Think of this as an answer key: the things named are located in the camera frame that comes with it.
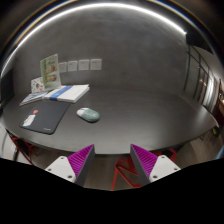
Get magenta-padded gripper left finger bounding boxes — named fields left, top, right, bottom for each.
left=44, top=143, right=96, bottom=187

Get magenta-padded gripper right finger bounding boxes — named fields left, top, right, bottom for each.
left=129, top=143, right=182, bottom=187

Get green and white computer mouse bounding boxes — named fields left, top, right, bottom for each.
left=76, top=107, right=101, bottom=123

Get black mouse pad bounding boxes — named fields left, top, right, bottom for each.
left=19, top=99, right=72, bottom=135

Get red metal chair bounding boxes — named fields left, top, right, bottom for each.
left=9, top=133, right=39, bottom=166
left=111, top=148, right=178, bottom=192

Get white book with blue band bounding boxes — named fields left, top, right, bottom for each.
left=43, top=83, right=91, bottom=104

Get thin grey-blue booklet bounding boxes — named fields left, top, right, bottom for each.
left=19, top=89, right=49, bottom=107

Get small colourful printed card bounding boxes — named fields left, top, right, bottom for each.
left=30, top=76, right=46, bottom=94

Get black-framed glass partition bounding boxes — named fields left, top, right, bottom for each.
left=182, top=44, right=218, bottom=113

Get green printed leaflet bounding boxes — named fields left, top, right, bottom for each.
left=39, top=53, right=63, bottom=91

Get ceiling light strip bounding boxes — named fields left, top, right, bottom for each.
left=0, top=2, right=188, bottom=79

